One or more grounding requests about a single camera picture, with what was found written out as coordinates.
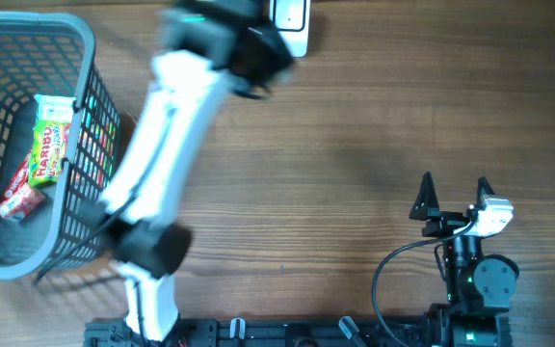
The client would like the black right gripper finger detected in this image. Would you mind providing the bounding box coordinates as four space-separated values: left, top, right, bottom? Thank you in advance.
476 176 495 205
409 172 440 221

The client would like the green Haribo gummy bag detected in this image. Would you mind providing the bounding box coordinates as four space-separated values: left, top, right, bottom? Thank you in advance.
28 120 71 187

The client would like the small red white box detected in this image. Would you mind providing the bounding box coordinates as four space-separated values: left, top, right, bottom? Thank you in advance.
0 183 46 223

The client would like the mint Zappy wipes pack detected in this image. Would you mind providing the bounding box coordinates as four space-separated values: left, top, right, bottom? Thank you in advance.
34 94 76 123

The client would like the red Nescafe coffee stick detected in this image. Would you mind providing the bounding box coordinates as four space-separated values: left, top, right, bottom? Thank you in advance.
3 152 31 200

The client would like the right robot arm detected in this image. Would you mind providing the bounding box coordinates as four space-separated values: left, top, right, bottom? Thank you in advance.
410 173 519 347

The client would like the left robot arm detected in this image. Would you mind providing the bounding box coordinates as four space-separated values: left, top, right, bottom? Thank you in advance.
84 0 293 346

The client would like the white barcode scanner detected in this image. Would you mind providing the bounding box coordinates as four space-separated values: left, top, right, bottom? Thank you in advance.
269 0 311 58

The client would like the grey plastic mesh basket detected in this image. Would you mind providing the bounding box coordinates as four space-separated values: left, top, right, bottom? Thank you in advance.
0 12 120 280

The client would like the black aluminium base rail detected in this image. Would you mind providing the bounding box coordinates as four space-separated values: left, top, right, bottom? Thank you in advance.
83 315 514 347

